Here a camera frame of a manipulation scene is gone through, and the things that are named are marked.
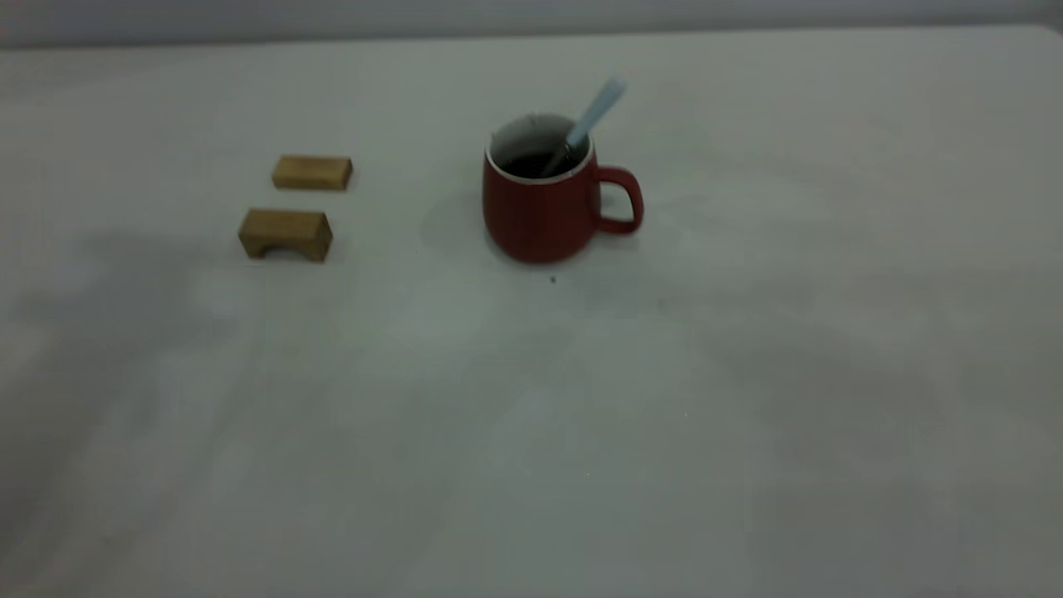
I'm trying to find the red ceramic mug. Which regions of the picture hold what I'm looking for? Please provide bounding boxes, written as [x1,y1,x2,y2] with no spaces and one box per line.
[483,112,644,265]

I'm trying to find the spoon with pale blue handle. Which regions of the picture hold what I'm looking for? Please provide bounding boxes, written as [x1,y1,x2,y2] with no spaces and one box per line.
[540,77,628,179]

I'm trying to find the dark coffee liquid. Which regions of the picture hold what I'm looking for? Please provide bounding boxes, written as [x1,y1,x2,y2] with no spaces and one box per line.
[501,152,582,180]

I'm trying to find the flat rectangular wooden block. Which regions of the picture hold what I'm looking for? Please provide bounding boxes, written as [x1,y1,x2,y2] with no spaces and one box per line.
[272,154,354,193]

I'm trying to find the arched wooden block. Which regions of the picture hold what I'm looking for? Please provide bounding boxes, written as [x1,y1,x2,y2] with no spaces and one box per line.
[238,208,334,264]

